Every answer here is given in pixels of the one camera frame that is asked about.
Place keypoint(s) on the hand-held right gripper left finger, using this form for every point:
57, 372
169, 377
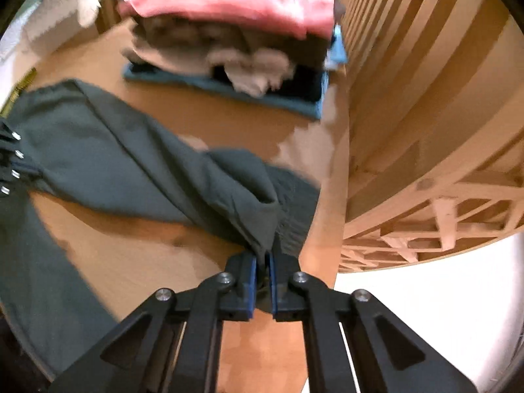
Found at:
251, 278

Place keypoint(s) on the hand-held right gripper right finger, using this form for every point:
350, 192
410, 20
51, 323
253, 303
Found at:
273, 286

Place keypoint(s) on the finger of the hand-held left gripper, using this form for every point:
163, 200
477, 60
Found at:
10, 143
8, 180

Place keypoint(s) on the dark green pants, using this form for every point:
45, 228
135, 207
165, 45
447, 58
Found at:
123, 163

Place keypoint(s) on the black yellow-striped garment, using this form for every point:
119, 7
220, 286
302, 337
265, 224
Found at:
18, 92

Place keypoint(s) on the blue folded garment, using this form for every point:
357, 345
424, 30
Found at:
286, 106

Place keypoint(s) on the beige folded garment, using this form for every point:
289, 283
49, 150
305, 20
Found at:
172, 55

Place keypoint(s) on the black folded garment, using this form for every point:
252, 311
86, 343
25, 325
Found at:
303, 86

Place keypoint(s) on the light grey folded garment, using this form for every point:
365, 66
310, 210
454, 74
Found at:
258, 77

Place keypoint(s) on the dark brown folded garment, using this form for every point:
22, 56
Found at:
184, 32

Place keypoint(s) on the pink folded garment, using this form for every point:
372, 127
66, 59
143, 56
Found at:
245, 4

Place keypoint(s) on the wooden slatted frame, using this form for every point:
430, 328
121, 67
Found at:
409, 90

